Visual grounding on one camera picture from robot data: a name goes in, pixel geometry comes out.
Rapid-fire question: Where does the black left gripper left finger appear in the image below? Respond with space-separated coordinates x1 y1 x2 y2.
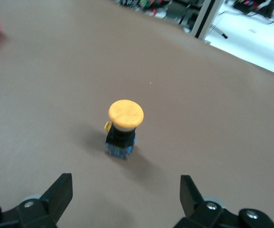
0 173 74 228

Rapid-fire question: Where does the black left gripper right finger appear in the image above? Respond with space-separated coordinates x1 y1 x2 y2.
172 175 274 228

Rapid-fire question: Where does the yellow mushroom push button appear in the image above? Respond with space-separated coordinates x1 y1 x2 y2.
103 99 145 160

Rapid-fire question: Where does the brown table mat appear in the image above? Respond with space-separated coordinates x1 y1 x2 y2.
0 0 274 228

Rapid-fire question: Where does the aluminium camera stand post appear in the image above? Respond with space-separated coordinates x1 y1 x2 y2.
193 0 217 39

